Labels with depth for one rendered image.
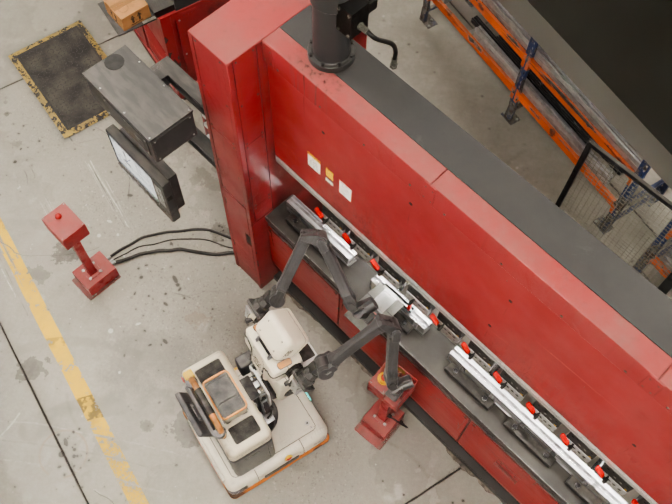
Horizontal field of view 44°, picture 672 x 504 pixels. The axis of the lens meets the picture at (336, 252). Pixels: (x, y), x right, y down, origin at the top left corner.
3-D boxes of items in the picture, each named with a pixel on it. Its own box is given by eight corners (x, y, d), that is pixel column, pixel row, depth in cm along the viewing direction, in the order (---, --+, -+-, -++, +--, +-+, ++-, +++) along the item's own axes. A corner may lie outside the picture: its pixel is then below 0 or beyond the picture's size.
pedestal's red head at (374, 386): (366, 388, 452) (368, 378, 435) (385, 367, 457) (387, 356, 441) (396, 412, 446) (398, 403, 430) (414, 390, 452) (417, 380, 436)
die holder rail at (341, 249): (286, 209, 474) (286, 201, 465) (294, 202, 476) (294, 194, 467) (348, 267, 459) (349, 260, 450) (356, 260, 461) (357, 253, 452)
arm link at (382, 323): (381, 305, 386) (388, 321, 379) (398, 318, 394) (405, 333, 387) (310, 360, 399) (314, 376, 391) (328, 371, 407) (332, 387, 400)
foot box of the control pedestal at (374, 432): (353, 429, 509) (354, 424, 498) (379, 398, 517) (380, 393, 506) (379, 450, 503) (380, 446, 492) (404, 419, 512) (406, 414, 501)
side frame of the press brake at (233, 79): (235, 264, 555) (186, 30, 348) (328, 187, 582) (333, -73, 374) (261, 289, 547) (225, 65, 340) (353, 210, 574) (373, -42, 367)
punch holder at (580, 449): (560, 440, 390) (570, 432, 375) (572, 428, 392) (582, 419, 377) (586, 464, 385) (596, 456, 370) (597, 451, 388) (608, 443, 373)
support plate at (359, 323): (343, 315, 434) (343, 314, 434) (379, 282, 443) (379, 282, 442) (368, 338, 429) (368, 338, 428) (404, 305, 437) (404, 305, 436)
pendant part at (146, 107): (119, 169, 457) (79, 71, 381) (156, 143, 465) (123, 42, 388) (178, 230, 442) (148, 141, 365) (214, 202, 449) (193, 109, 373)
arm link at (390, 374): (384, 317, 392) (391, 333, 384) (396, 314, 393) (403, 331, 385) (381, 376, 420) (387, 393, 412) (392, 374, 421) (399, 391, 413)
